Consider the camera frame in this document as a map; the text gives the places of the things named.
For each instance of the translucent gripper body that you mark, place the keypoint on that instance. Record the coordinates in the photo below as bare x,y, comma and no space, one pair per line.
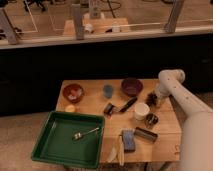
160,102

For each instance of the red bowl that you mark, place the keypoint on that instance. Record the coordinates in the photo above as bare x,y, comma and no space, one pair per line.
73,93

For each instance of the grey window post left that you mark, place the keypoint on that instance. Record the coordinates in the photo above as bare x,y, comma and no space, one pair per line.
7,27

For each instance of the grey window post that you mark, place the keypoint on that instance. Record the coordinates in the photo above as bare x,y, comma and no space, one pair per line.
170,26
7,27
77,21

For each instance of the purple bowl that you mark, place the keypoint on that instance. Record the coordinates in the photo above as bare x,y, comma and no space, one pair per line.
131,86

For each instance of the wooden spatula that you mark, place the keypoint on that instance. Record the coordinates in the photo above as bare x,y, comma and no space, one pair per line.
120,151

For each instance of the small metal cup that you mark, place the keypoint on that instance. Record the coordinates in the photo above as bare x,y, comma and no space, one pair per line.
151,120

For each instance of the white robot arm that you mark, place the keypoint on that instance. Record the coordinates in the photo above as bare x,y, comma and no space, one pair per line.
196,149

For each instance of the blue sponge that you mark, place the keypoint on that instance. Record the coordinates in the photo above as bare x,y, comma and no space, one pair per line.
128,140

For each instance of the dark grape bunch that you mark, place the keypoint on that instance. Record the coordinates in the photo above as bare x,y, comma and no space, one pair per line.
151,99

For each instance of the white cup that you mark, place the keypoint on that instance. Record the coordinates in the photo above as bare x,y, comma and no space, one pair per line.
141,110

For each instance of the grey window post right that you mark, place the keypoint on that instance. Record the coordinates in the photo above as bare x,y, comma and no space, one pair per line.
170,26

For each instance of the grey window post middle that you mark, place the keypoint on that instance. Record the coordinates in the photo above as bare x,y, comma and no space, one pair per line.
77,21

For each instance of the metal spoon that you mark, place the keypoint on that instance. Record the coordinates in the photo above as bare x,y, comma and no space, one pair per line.
80,135

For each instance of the black handled brush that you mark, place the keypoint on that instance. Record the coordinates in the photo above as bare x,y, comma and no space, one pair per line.
110,108

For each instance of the blue cup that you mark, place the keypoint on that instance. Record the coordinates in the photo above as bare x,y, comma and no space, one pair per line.
108,91

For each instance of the green plastic tray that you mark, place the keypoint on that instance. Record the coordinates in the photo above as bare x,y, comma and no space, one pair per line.
55,143

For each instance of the small yellow round object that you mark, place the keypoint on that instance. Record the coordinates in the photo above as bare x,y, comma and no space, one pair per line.
70,108

